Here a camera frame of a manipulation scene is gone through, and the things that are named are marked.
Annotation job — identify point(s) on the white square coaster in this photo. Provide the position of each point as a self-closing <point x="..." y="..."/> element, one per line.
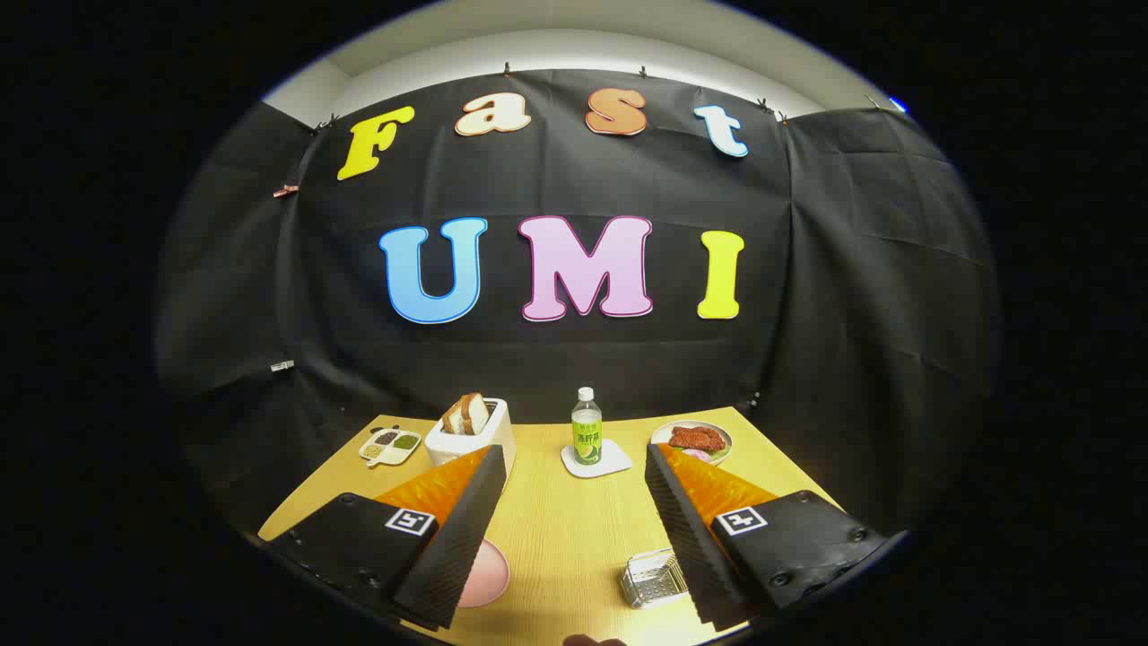
<point x="615" y="462"/>

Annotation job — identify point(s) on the green label drink bottle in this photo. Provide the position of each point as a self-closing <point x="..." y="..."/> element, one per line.
<point x="587" y="435"/>

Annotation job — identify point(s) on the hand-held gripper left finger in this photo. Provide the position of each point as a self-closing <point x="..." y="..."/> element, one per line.
<point x="457" y="547"/>

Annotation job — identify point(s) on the pink round food slice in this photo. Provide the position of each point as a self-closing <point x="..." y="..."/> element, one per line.
<point x="698" y="456"/>

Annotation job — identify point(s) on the white toaster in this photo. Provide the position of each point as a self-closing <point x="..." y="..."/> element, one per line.
<point x="484" y="441"/>

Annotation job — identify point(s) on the pink round plate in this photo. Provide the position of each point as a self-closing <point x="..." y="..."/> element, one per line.
<point x="486" y="574"/>

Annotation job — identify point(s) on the brown meat piece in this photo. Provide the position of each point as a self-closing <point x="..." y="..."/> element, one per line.
<point x="695" y="437"/>

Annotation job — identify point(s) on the toast bread slice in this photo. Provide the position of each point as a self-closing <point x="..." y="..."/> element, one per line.
<point x="477" y="414"/>
<point x="453" y="419"/>

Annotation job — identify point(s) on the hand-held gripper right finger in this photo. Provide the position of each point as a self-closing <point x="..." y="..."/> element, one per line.
<point x="686" y="538"/>

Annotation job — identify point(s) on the white oval food plate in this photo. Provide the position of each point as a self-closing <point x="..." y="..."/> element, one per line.
<point x="725" y="438"/>

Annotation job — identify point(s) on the white divided condiment dish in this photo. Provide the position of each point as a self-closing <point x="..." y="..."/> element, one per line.
<point x="388" y="447"/>

